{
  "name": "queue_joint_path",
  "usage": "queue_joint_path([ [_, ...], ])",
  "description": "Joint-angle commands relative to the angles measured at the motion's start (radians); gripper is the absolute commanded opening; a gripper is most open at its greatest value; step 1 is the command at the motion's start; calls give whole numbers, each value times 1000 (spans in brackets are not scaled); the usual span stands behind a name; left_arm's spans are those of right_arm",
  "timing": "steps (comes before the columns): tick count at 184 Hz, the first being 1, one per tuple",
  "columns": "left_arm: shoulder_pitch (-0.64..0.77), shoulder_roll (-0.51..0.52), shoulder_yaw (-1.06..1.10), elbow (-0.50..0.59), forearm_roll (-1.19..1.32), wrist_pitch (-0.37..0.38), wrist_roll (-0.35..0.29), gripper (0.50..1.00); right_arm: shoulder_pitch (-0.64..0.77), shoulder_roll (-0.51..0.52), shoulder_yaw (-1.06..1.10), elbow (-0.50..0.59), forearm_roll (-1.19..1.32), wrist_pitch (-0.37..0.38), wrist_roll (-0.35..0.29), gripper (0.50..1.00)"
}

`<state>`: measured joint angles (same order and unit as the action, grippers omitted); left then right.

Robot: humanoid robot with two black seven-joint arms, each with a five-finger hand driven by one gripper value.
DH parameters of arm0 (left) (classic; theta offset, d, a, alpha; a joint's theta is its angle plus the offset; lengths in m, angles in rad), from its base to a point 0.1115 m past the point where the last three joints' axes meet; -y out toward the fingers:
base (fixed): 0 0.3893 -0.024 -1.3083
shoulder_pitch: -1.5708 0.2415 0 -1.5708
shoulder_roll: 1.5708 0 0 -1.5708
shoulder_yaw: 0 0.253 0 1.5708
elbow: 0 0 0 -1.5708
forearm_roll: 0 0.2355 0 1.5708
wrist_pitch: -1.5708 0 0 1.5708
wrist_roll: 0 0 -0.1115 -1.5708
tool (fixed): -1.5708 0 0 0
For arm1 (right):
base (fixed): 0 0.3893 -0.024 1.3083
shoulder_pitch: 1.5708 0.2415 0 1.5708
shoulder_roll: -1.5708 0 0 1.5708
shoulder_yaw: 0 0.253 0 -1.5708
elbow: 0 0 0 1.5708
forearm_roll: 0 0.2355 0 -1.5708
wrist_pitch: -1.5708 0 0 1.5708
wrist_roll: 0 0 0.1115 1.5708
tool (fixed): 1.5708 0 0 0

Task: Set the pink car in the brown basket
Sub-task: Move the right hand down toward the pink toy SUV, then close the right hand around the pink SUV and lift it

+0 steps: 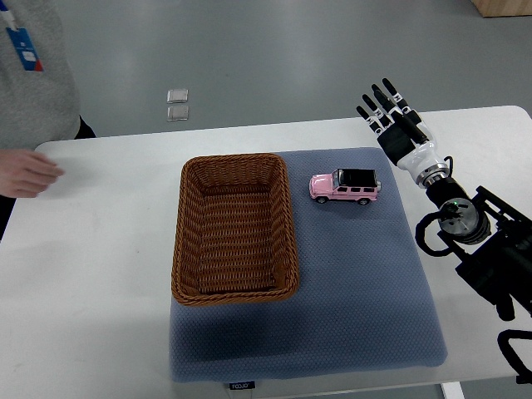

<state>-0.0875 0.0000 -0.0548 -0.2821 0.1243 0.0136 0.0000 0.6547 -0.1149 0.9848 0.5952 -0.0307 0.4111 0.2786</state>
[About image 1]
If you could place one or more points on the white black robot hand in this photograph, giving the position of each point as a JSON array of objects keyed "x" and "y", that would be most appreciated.
[{"x": 410, "y": 147}]

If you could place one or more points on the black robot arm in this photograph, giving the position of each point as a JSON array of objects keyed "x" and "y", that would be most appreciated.
[{"x": 491, "y": 238}]

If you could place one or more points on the pink toy car black roof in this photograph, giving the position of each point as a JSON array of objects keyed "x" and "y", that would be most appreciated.
[{"x": 360, "y": 186}]

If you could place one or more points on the brown wicker basket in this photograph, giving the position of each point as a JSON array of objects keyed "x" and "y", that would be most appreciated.
[{"x": 235, "y": 240}]

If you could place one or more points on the person's bare hand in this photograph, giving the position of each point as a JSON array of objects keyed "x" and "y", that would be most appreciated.
[{"x": 27, "y": 173}]

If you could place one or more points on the wooden box corner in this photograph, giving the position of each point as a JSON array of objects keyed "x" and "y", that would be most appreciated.
[{"x": 503, "y": 8}]

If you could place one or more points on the blue-grey padded mat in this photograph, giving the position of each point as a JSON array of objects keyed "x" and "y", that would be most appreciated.
[{"x": 363, "y": 301}]

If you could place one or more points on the lower silver floor plate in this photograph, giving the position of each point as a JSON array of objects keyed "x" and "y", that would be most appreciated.
[{"x": 178, "y": 113}]

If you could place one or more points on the silver floor plate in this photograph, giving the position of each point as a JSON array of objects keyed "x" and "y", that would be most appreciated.
[
  {"x": 177, "y": 96},
  {"x": 178, "y": 113}
]

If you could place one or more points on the upper silver floor plate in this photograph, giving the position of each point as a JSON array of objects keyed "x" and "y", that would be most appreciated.
[{"x": 177, "y": 96}]

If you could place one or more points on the person in grey sweater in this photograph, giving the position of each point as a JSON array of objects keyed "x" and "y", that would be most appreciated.
[{"x": 39, "y": 98}]

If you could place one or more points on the blue badge on lanyard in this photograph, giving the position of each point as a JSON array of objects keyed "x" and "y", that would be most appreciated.
[{"x": 21, "y": 41}]

